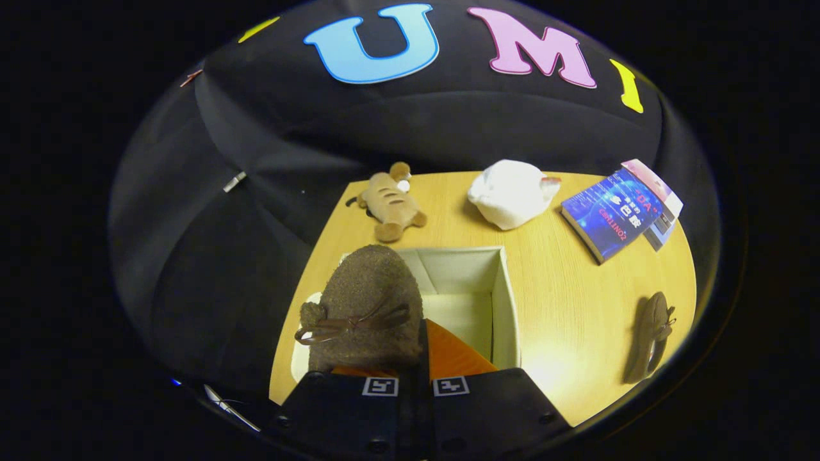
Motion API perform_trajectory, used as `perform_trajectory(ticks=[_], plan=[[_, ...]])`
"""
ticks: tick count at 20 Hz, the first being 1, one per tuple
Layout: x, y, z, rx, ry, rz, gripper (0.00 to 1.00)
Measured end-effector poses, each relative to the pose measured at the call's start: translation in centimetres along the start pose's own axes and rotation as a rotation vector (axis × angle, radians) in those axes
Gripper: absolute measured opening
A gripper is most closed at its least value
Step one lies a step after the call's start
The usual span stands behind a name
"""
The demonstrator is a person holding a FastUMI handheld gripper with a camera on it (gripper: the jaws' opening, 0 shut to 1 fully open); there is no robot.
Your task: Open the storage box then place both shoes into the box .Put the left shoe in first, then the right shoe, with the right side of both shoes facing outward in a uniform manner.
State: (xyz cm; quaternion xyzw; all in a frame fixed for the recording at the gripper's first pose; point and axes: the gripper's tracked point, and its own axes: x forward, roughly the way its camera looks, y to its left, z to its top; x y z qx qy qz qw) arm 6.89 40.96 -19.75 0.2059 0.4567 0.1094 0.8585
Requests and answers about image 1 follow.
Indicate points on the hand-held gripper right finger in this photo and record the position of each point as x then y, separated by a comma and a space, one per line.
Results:
423, 358

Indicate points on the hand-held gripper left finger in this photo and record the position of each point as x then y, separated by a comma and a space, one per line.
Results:
339, 410

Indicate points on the brown fuzzy shoe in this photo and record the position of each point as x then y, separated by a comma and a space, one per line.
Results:
650, 333
368, 288

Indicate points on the grey fabric storage box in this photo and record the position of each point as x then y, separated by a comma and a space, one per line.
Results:
461, 269

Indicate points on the brown striped plush toy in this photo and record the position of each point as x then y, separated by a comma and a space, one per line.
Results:
391, 202

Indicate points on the white plush toy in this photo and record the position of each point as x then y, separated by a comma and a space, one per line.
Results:
509, 195

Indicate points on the blue book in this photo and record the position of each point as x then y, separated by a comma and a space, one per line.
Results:
608, 214

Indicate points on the silver clip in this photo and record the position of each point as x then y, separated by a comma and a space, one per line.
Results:
234, 182

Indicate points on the black backdrop cloth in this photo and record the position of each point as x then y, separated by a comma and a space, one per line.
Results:
256, 160

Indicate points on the grey book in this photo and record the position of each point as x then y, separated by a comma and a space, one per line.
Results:
660, 234

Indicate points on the pink book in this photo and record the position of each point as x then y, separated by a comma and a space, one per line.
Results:
660, 189

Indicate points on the red clip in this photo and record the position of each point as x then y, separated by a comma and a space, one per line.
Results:
191, 78

